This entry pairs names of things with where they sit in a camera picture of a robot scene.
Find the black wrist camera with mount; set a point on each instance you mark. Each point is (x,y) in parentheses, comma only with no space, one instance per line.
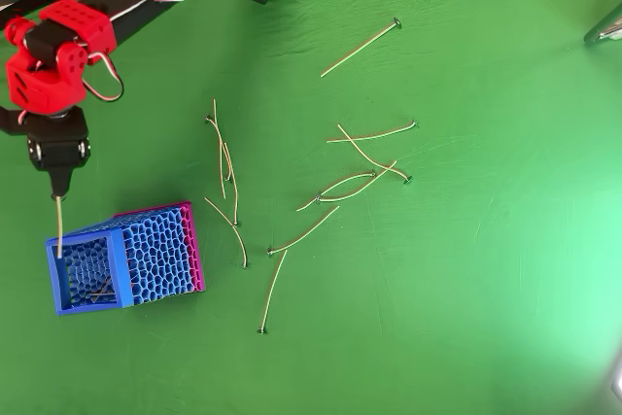
(10,123)

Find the green cloth with black rim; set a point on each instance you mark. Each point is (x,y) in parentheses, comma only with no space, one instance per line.
(437,288)

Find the chrome tube stand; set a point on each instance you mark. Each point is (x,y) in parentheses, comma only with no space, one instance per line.
(607,28)

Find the blue and pink mesh basket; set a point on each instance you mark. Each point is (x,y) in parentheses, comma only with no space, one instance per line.
(124,264)

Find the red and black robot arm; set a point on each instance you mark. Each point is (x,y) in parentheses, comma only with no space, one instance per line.
(48,89)

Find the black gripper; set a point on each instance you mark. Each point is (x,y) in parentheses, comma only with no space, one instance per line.
(59,150)

